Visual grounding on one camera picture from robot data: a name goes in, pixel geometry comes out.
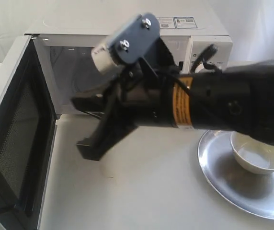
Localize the white microwave oven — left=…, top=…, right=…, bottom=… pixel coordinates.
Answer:
left=26, top=10, right=232, bottom=115

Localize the white microwave door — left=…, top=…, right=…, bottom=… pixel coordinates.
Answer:
left=0, top=35, right=56, bottom=230

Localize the wrist camera on grey bracket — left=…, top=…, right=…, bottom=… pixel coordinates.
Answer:
left=91, top=13, right=160, bottom=73

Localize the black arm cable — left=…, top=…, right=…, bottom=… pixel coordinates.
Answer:
left=175, top=44, right=223, bottom=96

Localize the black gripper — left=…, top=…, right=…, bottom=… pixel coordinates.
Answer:
left=71, top=38, right=175, bottom=161

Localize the cream ceramic bowl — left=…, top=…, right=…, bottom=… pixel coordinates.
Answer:
left=230, top=132, right=274, bottom=174

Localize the round steel plate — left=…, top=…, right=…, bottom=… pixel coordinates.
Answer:
left=197, top=131, right=274, bottom=219

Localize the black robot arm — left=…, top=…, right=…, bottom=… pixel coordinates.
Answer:
left=72, top=39, right=274, bottom=161

